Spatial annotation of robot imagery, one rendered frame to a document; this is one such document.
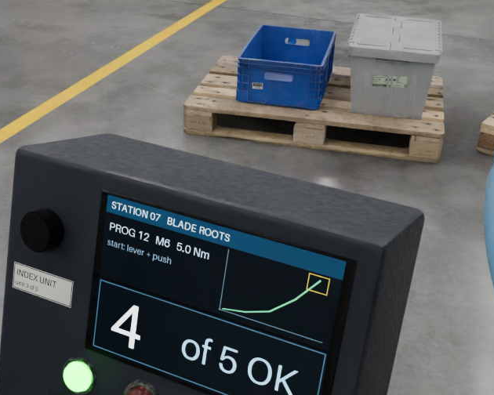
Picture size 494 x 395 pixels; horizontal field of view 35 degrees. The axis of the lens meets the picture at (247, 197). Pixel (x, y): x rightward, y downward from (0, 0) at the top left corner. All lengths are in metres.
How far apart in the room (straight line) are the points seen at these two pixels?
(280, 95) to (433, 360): 1.69
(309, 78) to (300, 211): 3.15
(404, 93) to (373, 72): 0.17
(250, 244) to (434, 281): 2.31
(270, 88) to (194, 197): 3.20
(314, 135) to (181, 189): 3.12
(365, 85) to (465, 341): 1.50
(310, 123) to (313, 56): 0.70
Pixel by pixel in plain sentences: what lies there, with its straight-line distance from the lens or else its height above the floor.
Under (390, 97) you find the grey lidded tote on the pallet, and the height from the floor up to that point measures 0.24.
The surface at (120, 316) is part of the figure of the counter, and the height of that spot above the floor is 1.17.
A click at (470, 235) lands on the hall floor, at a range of 3.07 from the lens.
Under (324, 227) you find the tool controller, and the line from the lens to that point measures 0.45.
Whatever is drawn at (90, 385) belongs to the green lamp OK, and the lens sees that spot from 0.55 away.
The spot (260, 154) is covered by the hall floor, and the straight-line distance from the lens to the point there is 3.53.
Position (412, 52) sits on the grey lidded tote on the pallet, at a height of 0.47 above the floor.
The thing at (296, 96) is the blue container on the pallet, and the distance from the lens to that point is 3.66.
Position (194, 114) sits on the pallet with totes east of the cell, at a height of 0.11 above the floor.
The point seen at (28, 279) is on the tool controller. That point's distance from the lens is 0.56.
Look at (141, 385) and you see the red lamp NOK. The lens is 0.53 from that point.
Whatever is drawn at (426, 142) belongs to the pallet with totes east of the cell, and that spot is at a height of 0.10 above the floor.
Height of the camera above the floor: 1.47
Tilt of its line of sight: 28 degrees down
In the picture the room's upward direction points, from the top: 2 degrees clockwise
